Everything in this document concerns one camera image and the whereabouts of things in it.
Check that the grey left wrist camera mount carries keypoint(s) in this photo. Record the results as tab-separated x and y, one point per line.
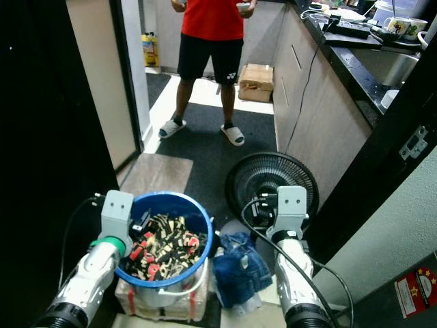
116	208

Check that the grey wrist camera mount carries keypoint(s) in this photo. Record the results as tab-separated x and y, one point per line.
116	208
291	205

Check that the black power strip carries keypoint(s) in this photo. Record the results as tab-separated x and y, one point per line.
348	29

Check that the blue denim jeans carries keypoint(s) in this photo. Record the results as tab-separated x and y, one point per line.
239	270

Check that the steel kitchen sink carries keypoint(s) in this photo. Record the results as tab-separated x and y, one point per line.
386	68

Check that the person in red shirt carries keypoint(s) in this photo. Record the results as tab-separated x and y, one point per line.
212	41

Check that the red warning sticker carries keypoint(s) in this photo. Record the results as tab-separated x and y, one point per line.
416	292

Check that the white wrapped package red tape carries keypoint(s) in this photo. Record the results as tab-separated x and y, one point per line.
164	307

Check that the beige kitchen cabinet black counter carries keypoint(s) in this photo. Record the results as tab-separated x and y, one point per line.
321	109

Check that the black patterned garment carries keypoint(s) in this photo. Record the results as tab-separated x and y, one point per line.
167	249

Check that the black electric fan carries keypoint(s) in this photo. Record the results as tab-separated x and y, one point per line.
266	174

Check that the yellow bottle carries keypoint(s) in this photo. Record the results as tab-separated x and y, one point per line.
150	51

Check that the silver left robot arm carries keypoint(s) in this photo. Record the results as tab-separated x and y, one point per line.
92	277

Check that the grey floor mat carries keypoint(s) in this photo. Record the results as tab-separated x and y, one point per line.
157	174

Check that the brown cardboard box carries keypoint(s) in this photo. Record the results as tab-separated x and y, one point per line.
256	82

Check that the beige door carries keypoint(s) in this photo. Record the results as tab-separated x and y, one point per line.
102	75

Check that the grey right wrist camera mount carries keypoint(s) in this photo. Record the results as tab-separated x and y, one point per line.
291	205

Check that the patterned white mug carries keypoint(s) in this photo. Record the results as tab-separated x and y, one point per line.
397	26

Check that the blue plastic bucket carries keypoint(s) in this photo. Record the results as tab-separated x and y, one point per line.
194	212

